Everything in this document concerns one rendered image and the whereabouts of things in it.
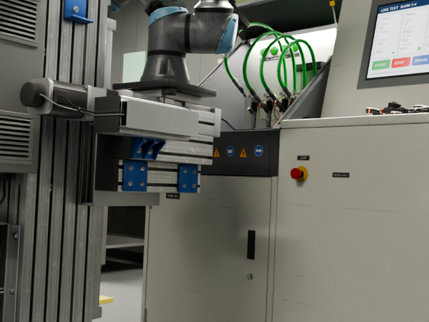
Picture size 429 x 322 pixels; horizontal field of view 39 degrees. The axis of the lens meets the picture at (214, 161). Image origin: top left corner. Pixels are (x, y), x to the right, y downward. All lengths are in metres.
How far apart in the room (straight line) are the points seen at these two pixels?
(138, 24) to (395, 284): 4.58
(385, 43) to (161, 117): 0.97
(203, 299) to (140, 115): 1.02
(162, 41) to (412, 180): 0.81
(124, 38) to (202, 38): 4.32
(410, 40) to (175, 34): 0.82
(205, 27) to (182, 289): 1.07
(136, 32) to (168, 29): 4.19
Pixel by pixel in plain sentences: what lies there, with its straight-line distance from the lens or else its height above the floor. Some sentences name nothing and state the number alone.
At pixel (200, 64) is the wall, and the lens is 5.39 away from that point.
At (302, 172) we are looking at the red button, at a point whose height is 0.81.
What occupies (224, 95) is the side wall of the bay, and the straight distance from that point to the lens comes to 2.82.
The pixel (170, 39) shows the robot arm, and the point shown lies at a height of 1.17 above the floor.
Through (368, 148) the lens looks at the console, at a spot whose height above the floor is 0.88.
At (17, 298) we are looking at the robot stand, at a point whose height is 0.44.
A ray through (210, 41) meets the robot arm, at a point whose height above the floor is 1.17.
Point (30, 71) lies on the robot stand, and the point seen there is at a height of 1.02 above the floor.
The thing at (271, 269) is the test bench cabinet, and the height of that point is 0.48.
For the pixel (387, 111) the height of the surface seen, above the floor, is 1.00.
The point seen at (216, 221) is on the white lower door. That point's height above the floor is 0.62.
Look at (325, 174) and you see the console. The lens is 1.94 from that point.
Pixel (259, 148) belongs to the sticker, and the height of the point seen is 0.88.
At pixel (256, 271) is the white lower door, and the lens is 2.12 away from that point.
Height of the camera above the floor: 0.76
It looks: 2 degrees up
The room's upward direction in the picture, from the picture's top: 3 degrees clockwise
